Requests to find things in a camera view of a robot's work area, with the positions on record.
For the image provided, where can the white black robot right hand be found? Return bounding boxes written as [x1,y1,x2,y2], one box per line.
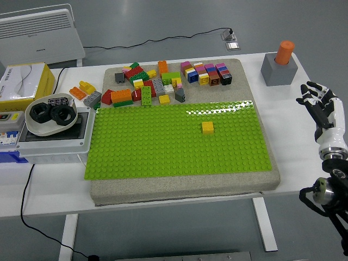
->
[295,80,348,153]

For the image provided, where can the green studded baseplate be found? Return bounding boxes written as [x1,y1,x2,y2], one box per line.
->
[84,100,274,181]

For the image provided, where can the long grey toy brick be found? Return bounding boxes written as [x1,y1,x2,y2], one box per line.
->
[152,78,166,96]

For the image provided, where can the long green toy brick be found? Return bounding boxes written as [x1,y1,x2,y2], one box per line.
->
[140,86,153,106]

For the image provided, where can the red square toy brick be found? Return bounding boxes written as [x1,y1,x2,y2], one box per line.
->
[143,80,157,98]

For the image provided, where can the long red toy brick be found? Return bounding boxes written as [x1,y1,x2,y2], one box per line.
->
[124,65,145,80]

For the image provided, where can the large orange toy brick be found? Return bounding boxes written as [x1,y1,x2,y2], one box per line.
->
[110,89,133,104]

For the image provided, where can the light grey toy brick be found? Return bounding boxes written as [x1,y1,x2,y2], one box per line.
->
[83,91,103,107]

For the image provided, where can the yellow sloped toy brick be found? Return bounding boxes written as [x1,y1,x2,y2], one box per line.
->
[78,80,97,95]

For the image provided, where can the orange flat toy brick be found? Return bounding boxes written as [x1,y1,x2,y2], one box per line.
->
[69,86,88,101]

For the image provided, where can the grey cube holder block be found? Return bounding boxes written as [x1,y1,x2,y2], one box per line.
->
[260,53,299,87]

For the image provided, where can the orange cylinder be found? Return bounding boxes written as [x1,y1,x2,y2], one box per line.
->
[274,40,295,65]

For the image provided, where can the white table leg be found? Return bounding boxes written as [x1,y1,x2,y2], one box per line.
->
[58,214,79,261]
[252,197,278,253]

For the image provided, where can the brick stack with black end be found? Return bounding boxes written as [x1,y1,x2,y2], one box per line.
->
[215,63,233,86]

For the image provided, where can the brick stack with brown end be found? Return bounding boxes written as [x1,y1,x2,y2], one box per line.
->
[204,63,221,87]

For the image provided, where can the open metal floor socket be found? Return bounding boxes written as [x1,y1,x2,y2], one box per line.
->
[220,28,239,42]

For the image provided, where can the brick stack with yellow end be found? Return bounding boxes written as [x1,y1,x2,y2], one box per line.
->
[193,62,210,86]

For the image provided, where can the brick stack with blue end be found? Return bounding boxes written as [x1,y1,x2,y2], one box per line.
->
[180,61,199,84]

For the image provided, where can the dark grey sloped brick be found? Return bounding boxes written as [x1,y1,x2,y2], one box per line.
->
[174,88,187,103]

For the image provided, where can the grey-brown foam mat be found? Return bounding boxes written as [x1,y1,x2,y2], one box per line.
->
[89,58,281,207]

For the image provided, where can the lime green long brick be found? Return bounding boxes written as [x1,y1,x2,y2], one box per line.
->
[161,72,182,81]

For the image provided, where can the dark green long brick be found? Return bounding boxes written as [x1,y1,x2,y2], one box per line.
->
[129,72,150,84]

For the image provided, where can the large black hex nut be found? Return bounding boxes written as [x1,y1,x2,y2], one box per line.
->
[50,105,76,126]
[29,102,53,125]

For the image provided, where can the small black purple component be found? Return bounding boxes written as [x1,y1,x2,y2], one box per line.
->
[48,96,69,107]

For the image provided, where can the grey electrical junction box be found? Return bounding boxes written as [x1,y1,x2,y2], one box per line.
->
[16,106,96,165]

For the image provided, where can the white shallow bowl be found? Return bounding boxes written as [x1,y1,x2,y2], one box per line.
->
[24,92,79,137]

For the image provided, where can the white panel heater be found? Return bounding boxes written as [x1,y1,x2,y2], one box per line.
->
[0,4,86,67]

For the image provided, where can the yellow tissue box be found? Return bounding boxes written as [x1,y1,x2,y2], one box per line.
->
[0,62,57,111]

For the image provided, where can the grey circuit breaker box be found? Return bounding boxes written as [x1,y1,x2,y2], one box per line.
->
[0,110,26,146]

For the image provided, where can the blue plastic bin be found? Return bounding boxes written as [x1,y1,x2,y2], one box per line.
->
[0,150,29,164]

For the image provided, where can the black floor cable with plug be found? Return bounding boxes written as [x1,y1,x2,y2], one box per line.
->
[83,27,235,51]

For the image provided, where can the black power cable with plug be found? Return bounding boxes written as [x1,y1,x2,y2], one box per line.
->
[20,66,100,261]

